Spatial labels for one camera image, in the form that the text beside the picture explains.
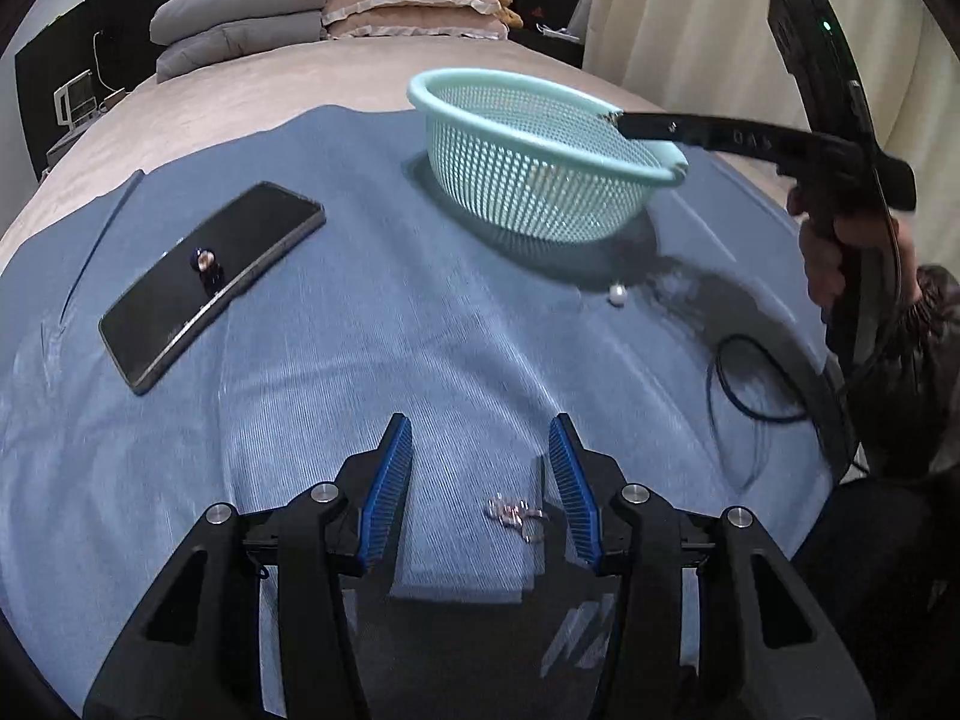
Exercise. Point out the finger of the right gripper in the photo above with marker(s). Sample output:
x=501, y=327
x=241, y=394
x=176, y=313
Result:
x=766, y=142

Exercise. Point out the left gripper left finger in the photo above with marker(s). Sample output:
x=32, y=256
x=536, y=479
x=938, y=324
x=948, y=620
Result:
x=191, y=648

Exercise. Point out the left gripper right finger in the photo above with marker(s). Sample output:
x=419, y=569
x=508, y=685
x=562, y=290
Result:
x=711, y=620

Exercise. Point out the pearl charm cluster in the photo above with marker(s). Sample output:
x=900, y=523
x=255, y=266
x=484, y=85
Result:
x=519, y=516

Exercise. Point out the pearl earring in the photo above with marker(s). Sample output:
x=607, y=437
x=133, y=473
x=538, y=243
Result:
x=617, y=295

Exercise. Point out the person right hand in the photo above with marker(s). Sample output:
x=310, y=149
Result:
x=830, y=260

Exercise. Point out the cream curtain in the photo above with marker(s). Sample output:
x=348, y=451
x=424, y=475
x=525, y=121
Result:
x=718, y=57

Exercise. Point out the black nightstand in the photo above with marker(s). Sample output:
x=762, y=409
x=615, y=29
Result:
x=554, y=43

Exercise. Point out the teal plastic basket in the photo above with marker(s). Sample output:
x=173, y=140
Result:
x=537, y=158

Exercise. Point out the black headboard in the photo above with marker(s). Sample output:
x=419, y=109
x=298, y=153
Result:
x=225, y=7

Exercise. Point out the black smartphone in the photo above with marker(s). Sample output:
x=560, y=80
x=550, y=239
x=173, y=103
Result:
x=167, y=308

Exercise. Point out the brown teddy bear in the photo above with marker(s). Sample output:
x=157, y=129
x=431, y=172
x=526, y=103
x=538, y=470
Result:
x=508, y=16

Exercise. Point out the blue cloth mat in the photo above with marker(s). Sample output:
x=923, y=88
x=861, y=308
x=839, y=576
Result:
x=400, y=303

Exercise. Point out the lower pink pillow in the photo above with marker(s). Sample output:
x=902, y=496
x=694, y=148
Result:
x=419, y=21

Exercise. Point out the beige bed cover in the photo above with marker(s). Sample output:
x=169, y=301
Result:
x=161, y=122

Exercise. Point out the upper grey folded blanket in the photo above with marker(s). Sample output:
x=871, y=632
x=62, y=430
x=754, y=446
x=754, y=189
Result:
x=183, y=18

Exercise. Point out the grey folded blanket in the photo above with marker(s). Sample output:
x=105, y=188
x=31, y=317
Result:
x=237, y=39
x=183, y=18

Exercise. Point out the lower grey folded blanket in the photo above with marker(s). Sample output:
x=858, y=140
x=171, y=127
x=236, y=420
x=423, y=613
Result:
x=237, y=39

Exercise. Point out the black camera module right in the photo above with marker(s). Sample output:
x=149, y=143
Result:
x=816, y=54

